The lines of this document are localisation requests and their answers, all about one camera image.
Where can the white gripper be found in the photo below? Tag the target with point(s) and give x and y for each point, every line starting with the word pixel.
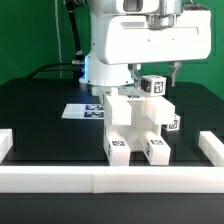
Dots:
pixel 128 40

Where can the white chair seat part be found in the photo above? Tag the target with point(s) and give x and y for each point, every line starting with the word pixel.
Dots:
pixel 135 135

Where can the white chair back part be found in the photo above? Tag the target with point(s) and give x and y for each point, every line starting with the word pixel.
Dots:
pixel 159 110

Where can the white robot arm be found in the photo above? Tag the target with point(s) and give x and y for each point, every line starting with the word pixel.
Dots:
pixel 98 73

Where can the white sheet with fiducial tags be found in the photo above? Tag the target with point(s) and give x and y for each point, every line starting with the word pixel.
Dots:
pixel 83 111

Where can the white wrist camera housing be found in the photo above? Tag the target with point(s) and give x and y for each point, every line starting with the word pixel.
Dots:
pixel 136 6

